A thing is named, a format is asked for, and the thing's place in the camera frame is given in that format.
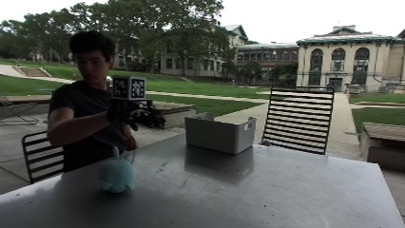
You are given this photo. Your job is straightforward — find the black bag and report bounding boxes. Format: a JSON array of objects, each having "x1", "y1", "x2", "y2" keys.
[{"x1": 133, "y1": 100, "x2": 166, "y2": 129}]

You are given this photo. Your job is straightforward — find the white marker cube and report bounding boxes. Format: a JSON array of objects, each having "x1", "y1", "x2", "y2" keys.
[{"x1": 110, "y1": 75, "x2": 148, "y2": 102}]

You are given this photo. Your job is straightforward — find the concrete bench with wooden top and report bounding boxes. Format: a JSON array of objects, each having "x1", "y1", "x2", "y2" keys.
[
  {"x1": 359, "y1": 122, "x2": 405, "y2": 173},
  {"x1": 144, "y1": 100, "x2": 197, "y2": 130}
]

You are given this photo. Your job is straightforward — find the the person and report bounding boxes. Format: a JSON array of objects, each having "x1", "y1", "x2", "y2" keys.
[{"x1": 45, "y1": 29, "x2": 140, "y2": 174}]

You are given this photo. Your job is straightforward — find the teal soft toy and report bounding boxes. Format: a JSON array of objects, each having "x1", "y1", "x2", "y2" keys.
[{"x1": 97, "y1": 145, "x2": 137, "y2": 195}]

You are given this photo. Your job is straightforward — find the white plastic bin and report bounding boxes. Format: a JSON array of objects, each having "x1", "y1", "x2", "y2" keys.
[{"x1": 184, "y1": 112, "x2": 258, "y2": 156}]

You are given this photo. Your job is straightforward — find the black slatted metal chair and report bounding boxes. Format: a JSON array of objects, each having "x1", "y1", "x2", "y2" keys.
[
  {"x1": 260, "y1": 85, "x2": 336, "y2": 156},
  {"x1": 20, "y1": 130, "x2": 65, "y2": 185}
]

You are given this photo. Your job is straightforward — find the grey stone building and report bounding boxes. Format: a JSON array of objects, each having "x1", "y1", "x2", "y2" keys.
[{"x1": 113, "y1": 24, "x2": 250, "y2": 79}]

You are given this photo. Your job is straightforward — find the metal lounge chair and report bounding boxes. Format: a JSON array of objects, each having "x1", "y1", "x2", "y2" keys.
[{"x1": 0, "y1": 93, "x2": 40, "y2": 125}]

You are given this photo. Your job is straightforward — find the outdoor stone stairs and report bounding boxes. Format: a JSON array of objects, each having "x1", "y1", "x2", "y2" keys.
[{"x1": 12, "y1": 66, "x2": 53, "y2": 79}]

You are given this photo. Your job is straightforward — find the large green tree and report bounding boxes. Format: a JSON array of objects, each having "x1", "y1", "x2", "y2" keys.
[{"x1": 0, "y1": 0, "x2": 238, "y2": 74}]

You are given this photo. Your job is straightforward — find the dark brick building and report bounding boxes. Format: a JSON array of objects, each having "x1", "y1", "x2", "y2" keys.
[{"x1": 234, "y1": 42, "x2": 300, "y2": 86}]

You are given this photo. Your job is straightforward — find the beige building with arched windows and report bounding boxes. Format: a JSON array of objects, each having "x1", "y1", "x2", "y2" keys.
[{"x1": 294, "y1": 25, "x2": 405, "y2": 93}]

